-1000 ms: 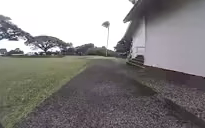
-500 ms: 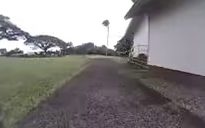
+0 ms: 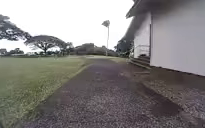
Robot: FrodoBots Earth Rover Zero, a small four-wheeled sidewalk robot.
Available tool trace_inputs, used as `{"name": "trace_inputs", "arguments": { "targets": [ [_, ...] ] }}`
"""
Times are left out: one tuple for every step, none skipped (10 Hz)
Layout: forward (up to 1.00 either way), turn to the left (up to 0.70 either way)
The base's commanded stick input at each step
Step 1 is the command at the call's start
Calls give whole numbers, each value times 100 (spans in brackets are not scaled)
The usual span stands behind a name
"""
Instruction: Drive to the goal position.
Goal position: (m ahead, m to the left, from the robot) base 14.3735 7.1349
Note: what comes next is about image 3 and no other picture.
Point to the distant line of bushes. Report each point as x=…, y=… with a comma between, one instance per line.
x=90, y=50

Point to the dark leafy tree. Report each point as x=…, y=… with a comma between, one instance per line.
x=124, y=46

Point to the tall thin palm tree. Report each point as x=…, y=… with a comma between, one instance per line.
x=107, y=30

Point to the grey gravel path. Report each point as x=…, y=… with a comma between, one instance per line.
x=103, y=100

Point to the flat-topped spreading tree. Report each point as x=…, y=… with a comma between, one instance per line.
x=45, y=41

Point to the green grass lawn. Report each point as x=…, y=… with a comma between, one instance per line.
x=26, y=76

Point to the white building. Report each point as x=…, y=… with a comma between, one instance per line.
x=180, y=36

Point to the large spreading tree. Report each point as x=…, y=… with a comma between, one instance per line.
x=3, y=28

